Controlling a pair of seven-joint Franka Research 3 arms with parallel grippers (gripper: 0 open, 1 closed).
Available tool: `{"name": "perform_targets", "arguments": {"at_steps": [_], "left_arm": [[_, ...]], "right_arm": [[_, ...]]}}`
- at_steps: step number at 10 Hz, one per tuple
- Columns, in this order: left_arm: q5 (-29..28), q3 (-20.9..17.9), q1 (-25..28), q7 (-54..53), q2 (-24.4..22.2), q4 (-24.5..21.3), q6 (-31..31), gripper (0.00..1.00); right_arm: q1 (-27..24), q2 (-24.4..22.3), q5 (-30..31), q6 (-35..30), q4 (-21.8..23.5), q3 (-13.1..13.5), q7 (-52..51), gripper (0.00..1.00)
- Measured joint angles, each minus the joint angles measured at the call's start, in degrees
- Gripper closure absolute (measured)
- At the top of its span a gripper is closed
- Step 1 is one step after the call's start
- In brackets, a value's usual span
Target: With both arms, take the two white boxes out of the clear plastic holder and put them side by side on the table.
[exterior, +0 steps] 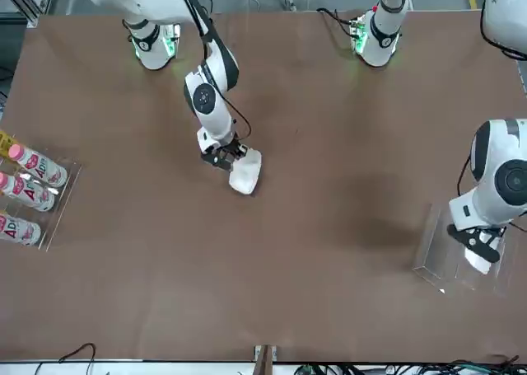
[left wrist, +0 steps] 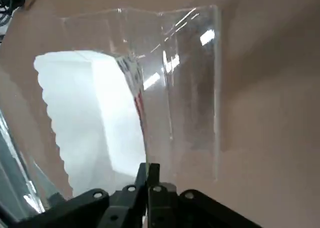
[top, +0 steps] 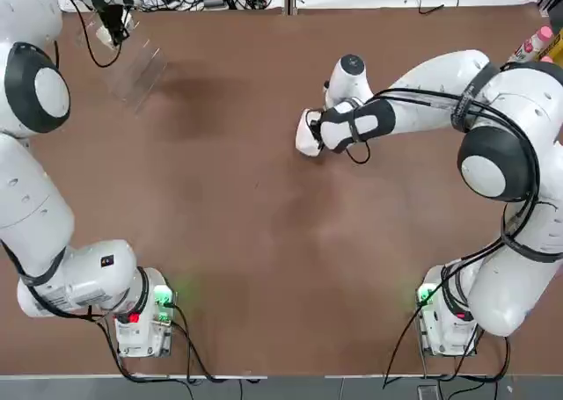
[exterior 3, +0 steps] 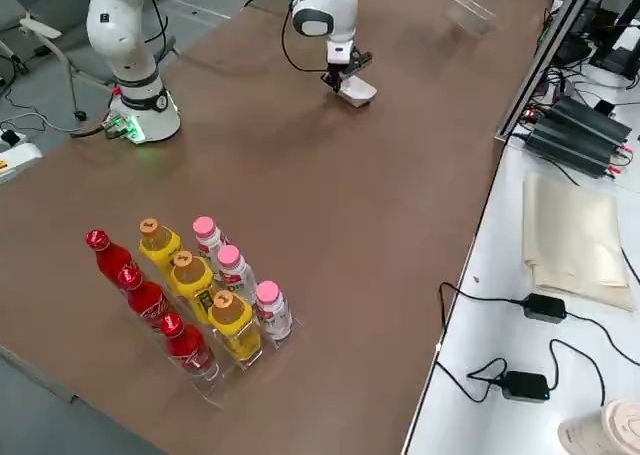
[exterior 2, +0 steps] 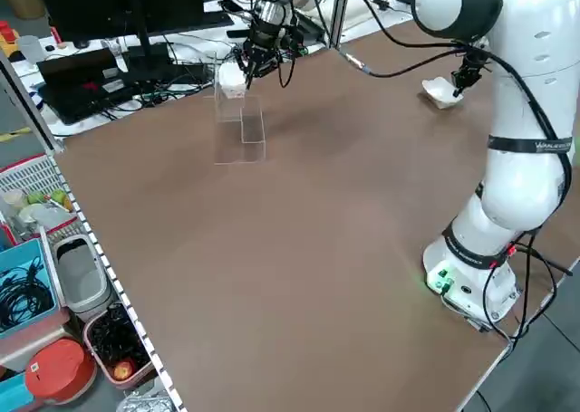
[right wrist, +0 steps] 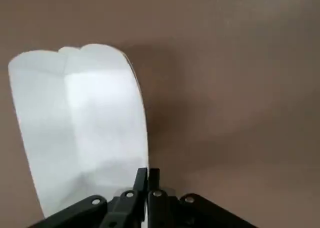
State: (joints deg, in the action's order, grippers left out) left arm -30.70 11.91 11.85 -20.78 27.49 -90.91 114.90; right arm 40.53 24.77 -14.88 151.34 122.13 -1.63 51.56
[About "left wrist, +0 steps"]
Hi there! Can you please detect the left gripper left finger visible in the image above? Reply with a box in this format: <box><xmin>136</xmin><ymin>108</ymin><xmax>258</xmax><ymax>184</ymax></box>
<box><xmin>9</xmin><ymin>162</ymin><xmax>151</xmax><ymax>228</ymax></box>

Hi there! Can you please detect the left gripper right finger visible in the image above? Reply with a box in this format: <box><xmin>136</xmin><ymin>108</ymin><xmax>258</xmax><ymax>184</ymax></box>
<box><xmin>148</xmin><ymin>163</ymin><xmax>263</xmax><ymax>228</ymax></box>

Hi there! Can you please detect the clear stepped plastic holder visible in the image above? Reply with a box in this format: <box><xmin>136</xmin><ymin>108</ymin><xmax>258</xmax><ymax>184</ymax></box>
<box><xmin>0</xmin><ymin>4</ymin><xmax>223</xmax><ymax>221</ymax></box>

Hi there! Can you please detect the black cable bundle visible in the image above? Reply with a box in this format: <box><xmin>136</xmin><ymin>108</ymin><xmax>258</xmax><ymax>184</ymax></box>
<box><xmin>0</xmin><ymin>0</ymin><xmax>35</xmax><ymax>36</ymax></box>

